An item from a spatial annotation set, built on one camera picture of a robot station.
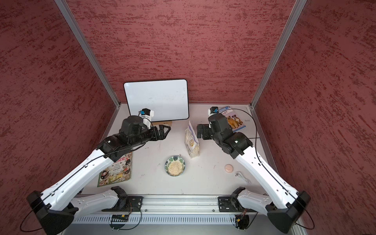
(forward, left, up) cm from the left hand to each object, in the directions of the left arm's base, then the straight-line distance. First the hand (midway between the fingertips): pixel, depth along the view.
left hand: (162, 131), depth 71 cm
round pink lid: (-8, -38, -28) cm, 47 cm away
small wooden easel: (+22, +2, -23) cm, 32 cm away
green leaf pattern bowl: (-9, -5, -24) cm, 26 cm away
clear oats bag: (+2, -14, -13) cm, 20 cm away
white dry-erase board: (+32, +2, -8) cm, 33 cm away
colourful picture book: (-11, +28, -26) cm, 40 cm away
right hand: (+2, -21, -1) cm, 22 cm away
